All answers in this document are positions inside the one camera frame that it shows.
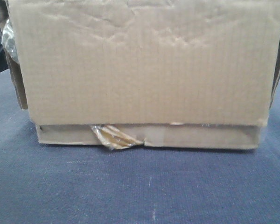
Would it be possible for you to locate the plain brown cardboard box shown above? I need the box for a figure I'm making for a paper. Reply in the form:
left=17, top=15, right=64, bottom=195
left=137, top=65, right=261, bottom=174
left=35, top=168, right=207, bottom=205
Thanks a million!
left=0, top=0, right=280, bottom=150

